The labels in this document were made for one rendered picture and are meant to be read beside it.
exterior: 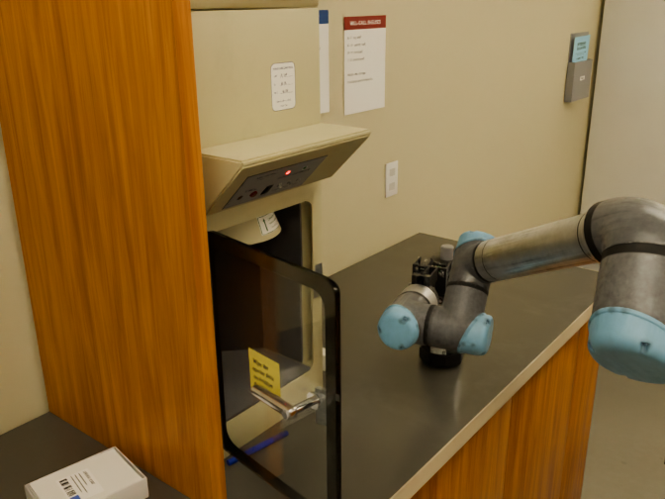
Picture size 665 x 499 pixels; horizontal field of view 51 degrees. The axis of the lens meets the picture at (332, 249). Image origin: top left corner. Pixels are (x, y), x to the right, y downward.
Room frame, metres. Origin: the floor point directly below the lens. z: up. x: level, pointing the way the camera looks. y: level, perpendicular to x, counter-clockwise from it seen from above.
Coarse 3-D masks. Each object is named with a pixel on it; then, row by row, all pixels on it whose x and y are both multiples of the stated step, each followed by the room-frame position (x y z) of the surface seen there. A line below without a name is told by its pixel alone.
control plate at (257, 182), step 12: (324, 156) 1.15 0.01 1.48; (288, 168) 1.08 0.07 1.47; (300, 168) 1.12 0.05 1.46; (312, 168) 1.16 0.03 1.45; (252, 180) 1.03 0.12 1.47; (264, 180) 1.06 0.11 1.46; (276, 180) 1.09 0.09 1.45; (288, 180) 1.13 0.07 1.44; (240, 192) 1.03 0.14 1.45; (276, 192) 1.14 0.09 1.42; (228, 204) 1.04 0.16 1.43
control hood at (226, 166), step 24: (240, 144) 1.09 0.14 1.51; (264, 144) 1.09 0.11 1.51; (288, 144) 1.09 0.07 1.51; (312, 144) 1.09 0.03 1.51; (336, 144) 1.14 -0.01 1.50; (360, 144) 1.22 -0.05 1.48; (216, 168) 1.00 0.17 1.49; (240, 168) 0.97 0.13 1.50; (264, 168) 1.02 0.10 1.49; (336, 168) 1.25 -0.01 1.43; (216, 192) 1.00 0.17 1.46
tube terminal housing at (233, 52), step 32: (192, 32) 1.06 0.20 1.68; (224, 32) 1.11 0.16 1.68; (256, 32) 1.16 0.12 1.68; (288, 32) 1.22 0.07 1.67; (224, 64) 1.10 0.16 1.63; (256, 64) 1.16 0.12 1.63; (224, 96) 1.10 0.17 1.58; (256, 96) 1.16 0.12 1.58; (224, 128) 1.10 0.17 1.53; (256, 128) 1.16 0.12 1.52; (288, 128) 1.22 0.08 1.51; (288, 192) 1.21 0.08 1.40; (320, 192) 1.28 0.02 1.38; (224, 224) 1.09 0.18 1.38; (320, 224) 1.28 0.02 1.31; (320, 256) 1.28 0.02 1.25
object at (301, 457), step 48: (240, 288) 0.96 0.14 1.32; (288, 288) 0.87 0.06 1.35; (336, 288) 0.81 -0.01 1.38; (240, 336) 0.96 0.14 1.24; (288, 336) 0.88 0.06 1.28; (336, 336) 0.81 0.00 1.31; (240, 384) 0.97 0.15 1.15; (288, 384) 0.88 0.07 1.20; (336, 384) 0.81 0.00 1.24; (240, 432) 0.98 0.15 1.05; (288, 432) 0.88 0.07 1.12; (336, 432) 0.81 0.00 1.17; (288, 480) 0.88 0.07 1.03; (336, 480) 0.80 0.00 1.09
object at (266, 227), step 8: (264, 216) 1.20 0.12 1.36; (272, 216) 1.23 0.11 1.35; (240, 224) 1.17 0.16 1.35; (248, 224) 1.18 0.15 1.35; (256, 224) 1.18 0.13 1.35; (264, 224) 1.19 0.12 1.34; (272, 224) 1.21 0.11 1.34; (224, 232) 1.16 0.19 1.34; (232, 232) 1.16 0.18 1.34; (240, 232) 1.16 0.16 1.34; (248, 232) 1.17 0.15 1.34; (256, 232) 1.18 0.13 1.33; (264, 232) 1.19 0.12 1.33; (272, 232) 1.20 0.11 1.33; (240, 240) 1.16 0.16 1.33; (248, 240) 1.16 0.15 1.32; (256, 240) 1.17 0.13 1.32; (264, 240) 1.18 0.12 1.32
